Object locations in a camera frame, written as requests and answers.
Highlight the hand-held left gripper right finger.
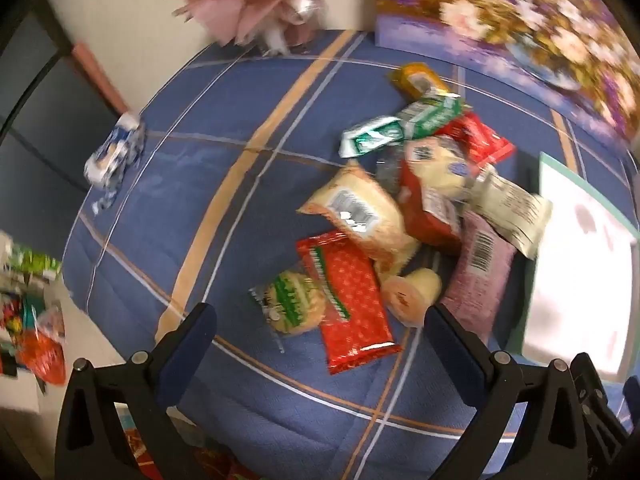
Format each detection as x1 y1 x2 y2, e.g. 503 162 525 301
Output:
424 304 599 480

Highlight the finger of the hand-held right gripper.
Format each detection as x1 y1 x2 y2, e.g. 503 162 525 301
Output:
571 352 631 480

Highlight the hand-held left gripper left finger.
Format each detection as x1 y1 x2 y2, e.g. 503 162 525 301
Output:
54 302 218 480

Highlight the small yellow cake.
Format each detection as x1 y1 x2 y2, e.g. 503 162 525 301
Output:
380 267 444 329

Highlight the pink packet with barcode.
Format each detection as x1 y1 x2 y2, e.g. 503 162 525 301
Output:
439 209 517 347

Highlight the round cookie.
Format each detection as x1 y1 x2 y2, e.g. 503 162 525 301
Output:
248 268 332 354

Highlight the long red dotted packet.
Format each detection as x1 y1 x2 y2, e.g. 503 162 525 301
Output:
295 230 404 377

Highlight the white box with teal rim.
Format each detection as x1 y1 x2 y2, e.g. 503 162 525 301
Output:
519 151 640 382

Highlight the red packet with white label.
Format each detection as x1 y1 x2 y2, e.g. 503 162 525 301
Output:
399 160 465 257

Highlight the plain white packet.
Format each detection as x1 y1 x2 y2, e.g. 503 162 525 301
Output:
469 164 554 262

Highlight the beige packet with barcode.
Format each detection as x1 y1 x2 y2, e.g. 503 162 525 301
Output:
297 159 422 277

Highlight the white packet with blue badge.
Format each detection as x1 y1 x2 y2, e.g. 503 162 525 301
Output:
404 136 482 202

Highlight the red triangular packet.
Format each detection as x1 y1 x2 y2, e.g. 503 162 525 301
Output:
434 111 517 164

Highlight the small green white packet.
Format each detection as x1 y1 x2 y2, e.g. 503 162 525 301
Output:
340 116 407 159

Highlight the green white carton-shaped packet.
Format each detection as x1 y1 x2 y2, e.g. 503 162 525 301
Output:
399 91 472 139

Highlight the yellow packet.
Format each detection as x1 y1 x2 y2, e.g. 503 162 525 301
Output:
390 62 452 102

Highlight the red patterned item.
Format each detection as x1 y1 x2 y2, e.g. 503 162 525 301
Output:
120 410 256 480

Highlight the pile of colourful packets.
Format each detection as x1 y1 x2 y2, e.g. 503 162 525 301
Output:
0 232 68 388

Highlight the dark grey packet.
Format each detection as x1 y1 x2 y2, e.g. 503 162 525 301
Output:
375 154 407 197

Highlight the blue white patterned packet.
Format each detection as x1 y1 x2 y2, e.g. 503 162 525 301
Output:
84 111 147 213

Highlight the blue plaid cloth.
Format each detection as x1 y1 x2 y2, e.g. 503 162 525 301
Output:
62 30 640 480

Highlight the pink board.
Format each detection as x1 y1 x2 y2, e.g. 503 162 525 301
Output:
71 41 133 114

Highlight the dark grey cabinet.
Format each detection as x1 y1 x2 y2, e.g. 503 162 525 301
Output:
0 0 123 203

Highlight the flower painting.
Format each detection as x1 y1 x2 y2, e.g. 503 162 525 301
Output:
375 0 640 143

